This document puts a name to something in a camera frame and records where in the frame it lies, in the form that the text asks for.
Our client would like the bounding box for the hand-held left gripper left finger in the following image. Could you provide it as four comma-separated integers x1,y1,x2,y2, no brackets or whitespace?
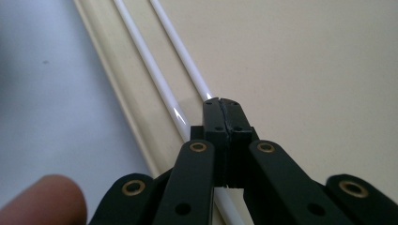
190,97,229,188

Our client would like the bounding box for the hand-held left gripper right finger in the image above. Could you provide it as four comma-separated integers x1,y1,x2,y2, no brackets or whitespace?
220,97,261,189

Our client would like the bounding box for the white chopstick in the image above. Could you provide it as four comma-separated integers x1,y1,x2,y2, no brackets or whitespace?
112,0,247,225
148,0,214,101

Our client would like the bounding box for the beige plastic tray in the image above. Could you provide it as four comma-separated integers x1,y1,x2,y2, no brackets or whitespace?
73,0,398,225

